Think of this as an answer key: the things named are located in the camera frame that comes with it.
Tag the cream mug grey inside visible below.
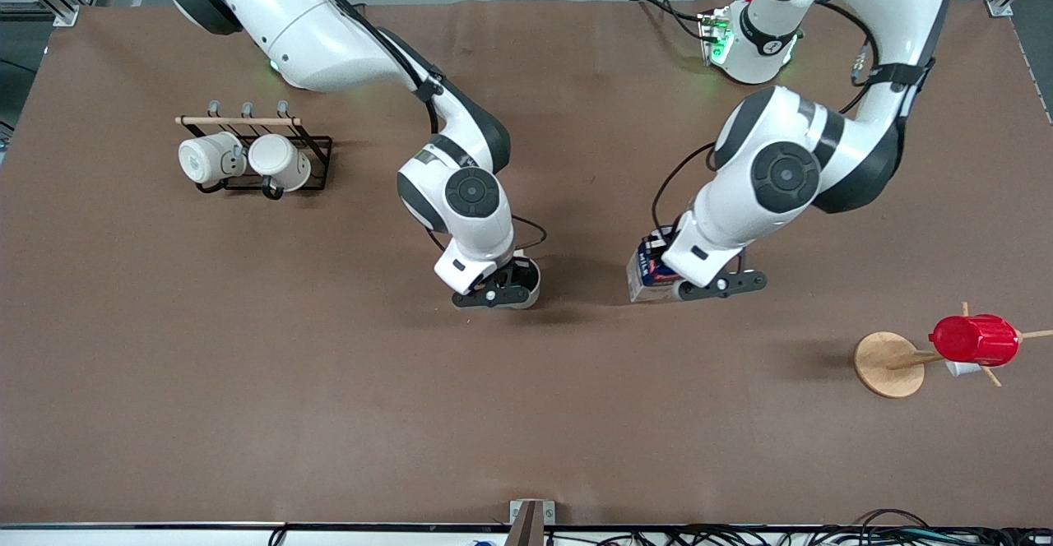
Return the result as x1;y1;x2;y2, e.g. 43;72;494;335
492;256;542;311

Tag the blue milk carton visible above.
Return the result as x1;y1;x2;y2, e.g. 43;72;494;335
626;229;685;304

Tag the red plastic cup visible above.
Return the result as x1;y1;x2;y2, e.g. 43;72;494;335
929;314;1022;367

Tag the brown table cover sheet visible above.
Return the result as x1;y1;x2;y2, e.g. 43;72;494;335
0;0;1053;527

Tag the wooden mug tree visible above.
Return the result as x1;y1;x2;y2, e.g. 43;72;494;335
853;302;1053;400

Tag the white ceramic mug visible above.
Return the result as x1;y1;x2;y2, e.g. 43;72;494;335
179;132;247;187
248;134;313;201

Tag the grey metal camera bracket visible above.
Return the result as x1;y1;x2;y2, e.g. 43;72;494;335
508;499;556;546

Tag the black cable tangle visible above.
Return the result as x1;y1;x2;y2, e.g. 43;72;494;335
543;523;1053;546

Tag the black wire mug rack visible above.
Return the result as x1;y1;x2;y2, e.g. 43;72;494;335
175;100;333;200

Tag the black looped cable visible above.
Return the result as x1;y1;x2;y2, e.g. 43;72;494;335
854;508;932;532

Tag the white table edge rail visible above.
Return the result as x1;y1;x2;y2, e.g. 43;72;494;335
0;521;1053;546

